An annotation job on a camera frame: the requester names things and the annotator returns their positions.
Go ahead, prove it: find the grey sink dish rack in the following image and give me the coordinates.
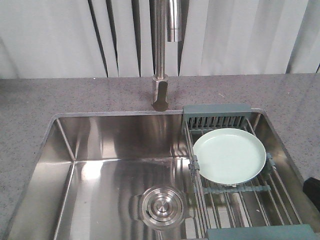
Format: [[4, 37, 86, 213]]
[[181, 103, 320, 240]]

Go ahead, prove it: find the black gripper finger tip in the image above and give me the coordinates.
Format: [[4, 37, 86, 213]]
[[302, 177, 320, 208]]

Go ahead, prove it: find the stainless steel sink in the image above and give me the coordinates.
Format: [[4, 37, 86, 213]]
[[6, 107, 313, 240]]

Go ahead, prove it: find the light green round plate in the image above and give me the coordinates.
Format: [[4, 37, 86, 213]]
[[193, 128, 267, 186]]

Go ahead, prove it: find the round metal sink drain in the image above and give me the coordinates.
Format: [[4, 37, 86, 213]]
[[129, 185, 192, 230]]

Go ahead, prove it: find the white pleated curtain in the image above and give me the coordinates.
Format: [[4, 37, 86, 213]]
[[0, 0, 320, 79]]

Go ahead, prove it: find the stainless steel faucet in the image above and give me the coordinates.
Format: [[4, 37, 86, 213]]
[[152, 0, 182, 112]]

